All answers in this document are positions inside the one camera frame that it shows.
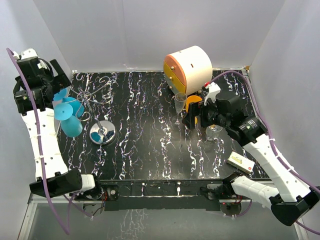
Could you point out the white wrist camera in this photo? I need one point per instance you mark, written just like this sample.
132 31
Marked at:
212 90
25 54

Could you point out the chrome wine glass rack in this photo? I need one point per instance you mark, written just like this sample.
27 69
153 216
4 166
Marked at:
103 132

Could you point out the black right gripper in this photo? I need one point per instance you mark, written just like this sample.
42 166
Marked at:
189 119

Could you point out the small yellow white box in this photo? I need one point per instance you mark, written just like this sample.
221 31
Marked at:
240 162

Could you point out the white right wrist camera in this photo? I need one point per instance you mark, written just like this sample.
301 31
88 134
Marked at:
212 90

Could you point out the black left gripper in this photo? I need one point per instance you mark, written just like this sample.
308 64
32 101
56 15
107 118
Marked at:
60 81

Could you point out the round white drawer cabinet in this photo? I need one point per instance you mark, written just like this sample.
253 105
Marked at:
187 70

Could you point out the blue wine glass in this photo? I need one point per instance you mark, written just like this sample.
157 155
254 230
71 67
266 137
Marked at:
77 106
70 125

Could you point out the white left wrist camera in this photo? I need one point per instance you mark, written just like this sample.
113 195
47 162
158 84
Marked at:
25 54

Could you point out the yellow wine glass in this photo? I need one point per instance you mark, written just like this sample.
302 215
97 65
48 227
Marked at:
193 111

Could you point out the aluminium frame rail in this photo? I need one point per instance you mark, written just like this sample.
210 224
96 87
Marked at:
289 199

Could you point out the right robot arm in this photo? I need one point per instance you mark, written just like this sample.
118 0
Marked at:
290 198

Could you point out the wide clear wine glass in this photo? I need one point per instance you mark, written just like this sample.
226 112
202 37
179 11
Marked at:
212 132

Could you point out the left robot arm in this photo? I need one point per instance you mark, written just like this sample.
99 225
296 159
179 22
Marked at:
52 176

